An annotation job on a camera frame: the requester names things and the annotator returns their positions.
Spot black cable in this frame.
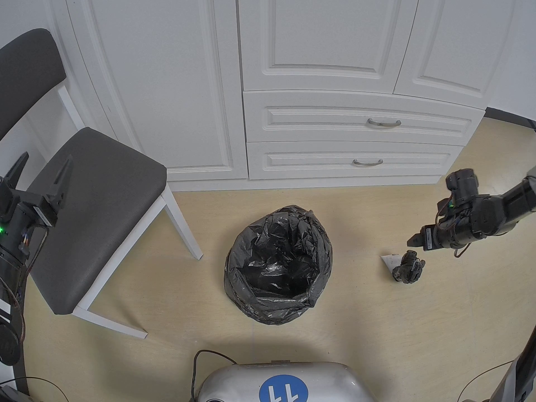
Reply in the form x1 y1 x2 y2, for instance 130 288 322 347
0 375 70 402
190 349 239 401
460 360 516 402

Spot white wardrobe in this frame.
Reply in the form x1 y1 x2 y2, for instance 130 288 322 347
42 0 522 192

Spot crumpled black plastic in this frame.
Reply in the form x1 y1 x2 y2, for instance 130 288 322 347
391 250 426 284

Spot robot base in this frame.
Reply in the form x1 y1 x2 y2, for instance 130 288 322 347
197 359 375 402

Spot white chair grey cushions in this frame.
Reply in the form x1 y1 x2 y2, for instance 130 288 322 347
0 28 204 340

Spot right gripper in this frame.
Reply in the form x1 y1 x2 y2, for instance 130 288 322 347
420 222 464 252

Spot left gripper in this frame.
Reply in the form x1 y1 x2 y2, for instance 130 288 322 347
0 152 75 246

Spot black plastic bag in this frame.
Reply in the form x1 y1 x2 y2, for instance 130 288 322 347
224 205 333 326

